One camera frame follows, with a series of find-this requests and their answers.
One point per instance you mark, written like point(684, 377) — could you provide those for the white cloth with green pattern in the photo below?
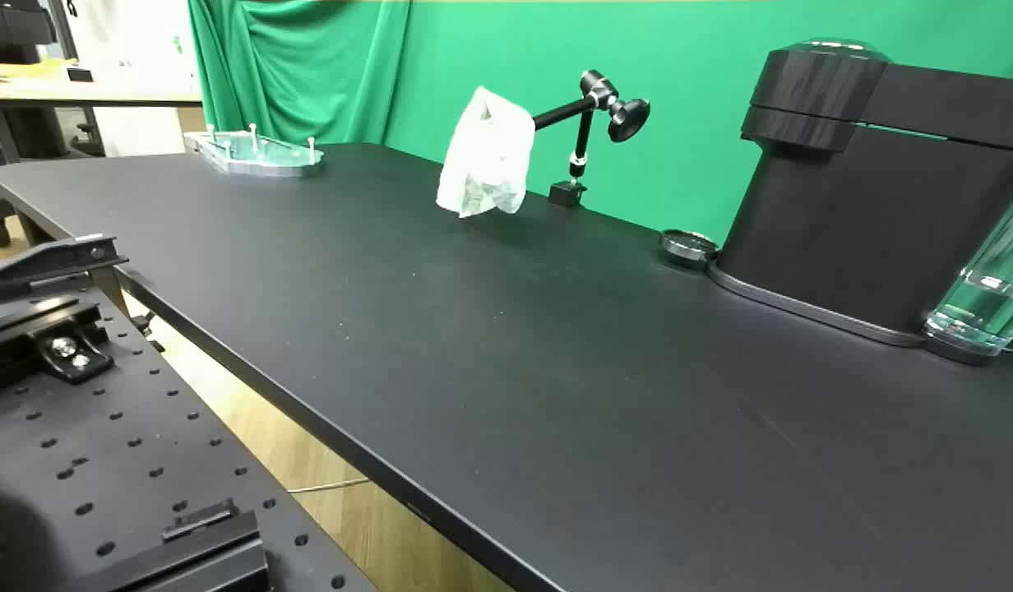
point(487, 153)

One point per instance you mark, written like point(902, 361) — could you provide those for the small black round cap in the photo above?
point(688, 245)

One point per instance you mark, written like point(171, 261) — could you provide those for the green backdrop curtain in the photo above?
point(691, 118)

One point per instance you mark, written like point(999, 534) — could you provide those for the clear acrylic plate with standoffs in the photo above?
point(254, 153)

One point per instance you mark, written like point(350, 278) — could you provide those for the black coffee machine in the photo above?
point(857, 207)

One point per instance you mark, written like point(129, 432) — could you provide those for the black perforated breadboard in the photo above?
point(134, 470)

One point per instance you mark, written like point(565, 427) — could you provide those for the white cabinet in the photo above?
point(139, 44)

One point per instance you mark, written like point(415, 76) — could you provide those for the clear glass jar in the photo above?
point(994, 284)

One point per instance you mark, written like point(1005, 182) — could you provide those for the light wooden desk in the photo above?
point(46, 85)

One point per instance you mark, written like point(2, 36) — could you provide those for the black equipment box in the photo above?
point(14, 26)

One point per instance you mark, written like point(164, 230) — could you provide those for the black metal clamp mount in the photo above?
point(46, 275)

